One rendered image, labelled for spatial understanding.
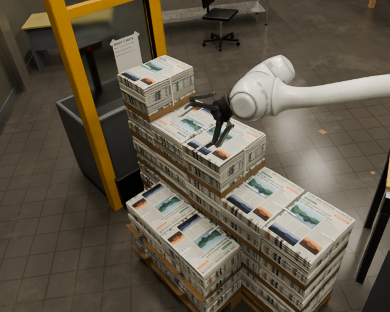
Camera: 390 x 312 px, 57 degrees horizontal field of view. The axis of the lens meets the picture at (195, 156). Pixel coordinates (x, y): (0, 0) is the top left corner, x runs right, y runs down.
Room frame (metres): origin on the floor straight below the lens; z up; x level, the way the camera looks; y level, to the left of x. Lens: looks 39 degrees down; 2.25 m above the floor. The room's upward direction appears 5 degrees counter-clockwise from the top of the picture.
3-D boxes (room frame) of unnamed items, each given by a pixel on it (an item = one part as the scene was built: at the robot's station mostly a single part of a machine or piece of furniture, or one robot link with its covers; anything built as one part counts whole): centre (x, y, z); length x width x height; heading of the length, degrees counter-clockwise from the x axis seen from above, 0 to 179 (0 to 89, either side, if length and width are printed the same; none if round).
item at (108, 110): (2.68, 0.69, 0.40); 0.70 x 0.55 x 0.80; 128
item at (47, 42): (5.48, 1.64, 0.33); 1.24 x 0.64 x 0.67; 94
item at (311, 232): (1.47, -0.26, 0.42); 1.17 x 0.39 x 0.83; 38
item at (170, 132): (1.81, 0.01, 0.95); 0.38 x 0.29 x 0.23; 128
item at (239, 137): (1.58, -0.16, 1.07); 0.37 x 0.29 x 0.01; 130
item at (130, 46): (2.40, 0.47, 1.27); 0.57 x 0.01 x 0.65; 128
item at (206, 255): (1.42, 0.13, 0.30); 0.76 x 0.30 x 0.60; 38
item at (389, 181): (1.53, -1.14, 0.81); 0.43 x 0.03 x 0.02; 150
